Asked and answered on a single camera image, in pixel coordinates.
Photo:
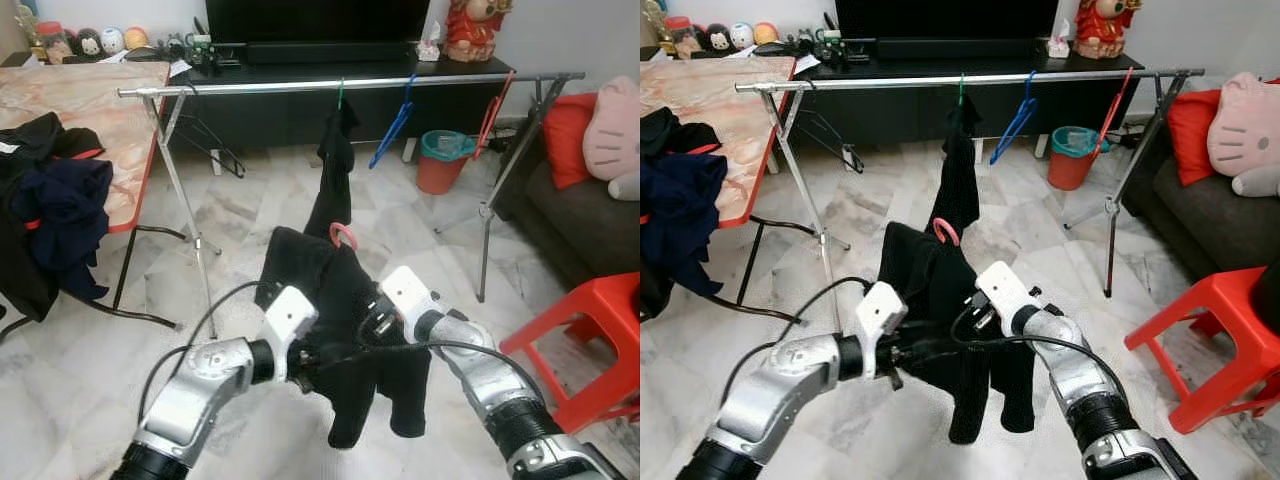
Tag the white tissue pack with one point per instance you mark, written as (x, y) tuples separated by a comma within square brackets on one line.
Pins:
[(1058, 47), (428, 50)]

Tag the red plastic stool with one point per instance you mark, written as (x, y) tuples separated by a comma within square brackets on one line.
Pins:
[(590, 310), (1215, 310)]

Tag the grey Totoro cushion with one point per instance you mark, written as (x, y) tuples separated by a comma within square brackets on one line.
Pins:
[(1260, 183), (625, 187)]

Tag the green plastic hanger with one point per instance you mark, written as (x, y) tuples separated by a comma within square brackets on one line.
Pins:
[(962, 90), (340, 95)]

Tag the red plastic hanger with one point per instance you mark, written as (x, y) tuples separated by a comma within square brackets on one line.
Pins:
[(950, 228), (348, 232), (1113, 112), (495, 113)]

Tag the black soundbar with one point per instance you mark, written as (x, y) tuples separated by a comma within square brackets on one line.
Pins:
[(960, 49), (330, 52)]

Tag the blue plastic hanger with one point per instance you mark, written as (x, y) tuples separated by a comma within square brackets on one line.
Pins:
[(1018, 115), (400, 118)]

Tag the jar with red lid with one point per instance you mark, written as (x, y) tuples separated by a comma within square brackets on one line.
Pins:
[(50, 42)]

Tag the black plastic bucket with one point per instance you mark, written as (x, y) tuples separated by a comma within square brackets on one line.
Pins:
[(1272, 300)]

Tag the blue gold ornament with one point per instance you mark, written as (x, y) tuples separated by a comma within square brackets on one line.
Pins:
[(25, 15)]

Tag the white blue plush ball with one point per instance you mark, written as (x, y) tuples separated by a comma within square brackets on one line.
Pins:
[(112, 40)]

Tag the plain black shirt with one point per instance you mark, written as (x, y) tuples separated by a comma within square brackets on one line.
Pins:
[(345, 395), (965, 395)]

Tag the marble table red edge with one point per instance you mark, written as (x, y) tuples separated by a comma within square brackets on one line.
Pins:
[(720, 95), (90, 100)]

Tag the orange bin teal liner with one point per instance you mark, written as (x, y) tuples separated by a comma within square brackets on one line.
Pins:
[(1070, 170), (440, 175)]

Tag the black white plush ball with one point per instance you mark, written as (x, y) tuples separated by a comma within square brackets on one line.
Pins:
[(88, 42)]

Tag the pink cat cushion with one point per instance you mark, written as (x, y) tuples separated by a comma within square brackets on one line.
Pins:
[(1245, 125), (615, 130)]

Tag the red laughing Buddha statue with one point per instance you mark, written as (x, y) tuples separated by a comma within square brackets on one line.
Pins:
[(475, 35), (1105, 32)]

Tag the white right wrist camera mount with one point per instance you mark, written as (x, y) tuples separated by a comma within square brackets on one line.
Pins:
[(410, 295), (1003, 290)]

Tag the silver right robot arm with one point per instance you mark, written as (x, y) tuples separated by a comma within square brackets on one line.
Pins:
[(490, 385), (1085, 385)]

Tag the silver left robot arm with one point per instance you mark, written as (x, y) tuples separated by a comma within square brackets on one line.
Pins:
[(780, 385), (200, 385)]

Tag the red cushion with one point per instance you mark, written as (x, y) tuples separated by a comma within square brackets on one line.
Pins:
[(565, 140), (1190, 135)]

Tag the silver metal clothes rack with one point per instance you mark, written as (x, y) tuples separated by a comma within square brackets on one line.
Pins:
[(900, 81), (300, 85)]

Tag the black shirt green logo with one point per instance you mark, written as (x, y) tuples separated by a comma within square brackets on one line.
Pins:
[(335, 180), (957, 175)]

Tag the dark grey sofa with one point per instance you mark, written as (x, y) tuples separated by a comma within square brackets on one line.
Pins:
[(590, 230), (1210, 230)]

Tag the black flat television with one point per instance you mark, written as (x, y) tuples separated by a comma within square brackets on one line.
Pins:
[(945, 18), (320, 20)]

